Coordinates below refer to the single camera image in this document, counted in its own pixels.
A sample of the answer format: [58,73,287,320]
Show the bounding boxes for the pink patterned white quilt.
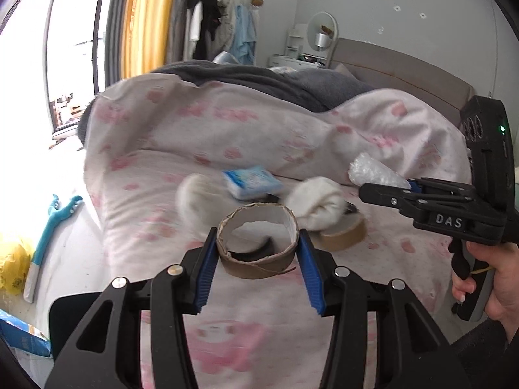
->
[84,74,471,388]

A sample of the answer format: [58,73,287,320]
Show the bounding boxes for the beige bed headboard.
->
[327,38,475,125]

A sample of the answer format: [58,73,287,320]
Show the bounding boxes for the blue white tissue pack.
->
[223,166,283,200]

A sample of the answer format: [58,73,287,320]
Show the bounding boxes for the round vanity mirror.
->
[307,11,339,52]

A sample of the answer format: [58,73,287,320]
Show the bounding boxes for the yellow plastic bag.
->
[0,239,34,295]

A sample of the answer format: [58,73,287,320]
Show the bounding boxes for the person right hand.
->
[450,241,519,344]

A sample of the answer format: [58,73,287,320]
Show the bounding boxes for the yellow curtain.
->
[121,0,173,79]

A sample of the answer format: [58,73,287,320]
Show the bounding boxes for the dark grey fleece blanket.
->
[76,59,379,147]

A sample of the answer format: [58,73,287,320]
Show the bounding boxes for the black trash bin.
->
[48,292,112,360]

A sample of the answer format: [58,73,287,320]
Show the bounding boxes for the white dresser table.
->
[267,23,328,70]

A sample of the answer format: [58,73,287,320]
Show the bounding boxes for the blue snack bag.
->
[0,310,51,357]

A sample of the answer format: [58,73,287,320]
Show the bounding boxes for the tall cardboard tape roll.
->
[216,203,299,279]

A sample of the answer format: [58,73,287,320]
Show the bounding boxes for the teal long-handled brush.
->
[23,194,83,304]

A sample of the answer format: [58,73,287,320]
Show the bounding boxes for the hanging clothes on rack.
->
[182,0,264,66]

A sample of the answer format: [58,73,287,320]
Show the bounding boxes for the clear plastic wrap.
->
[347,152,411,190]

